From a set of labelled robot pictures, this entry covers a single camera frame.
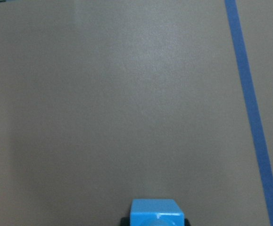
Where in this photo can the small blue block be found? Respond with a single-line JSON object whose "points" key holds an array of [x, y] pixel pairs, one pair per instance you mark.
{"points": [[156, 212]]}

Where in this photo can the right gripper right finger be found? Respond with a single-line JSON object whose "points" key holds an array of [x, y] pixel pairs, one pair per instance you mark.
{"points": [[186, 222]]}

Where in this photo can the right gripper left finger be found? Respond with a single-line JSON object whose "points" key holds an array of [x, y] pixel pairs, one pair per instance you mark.
{"points": [[125, 221]]}

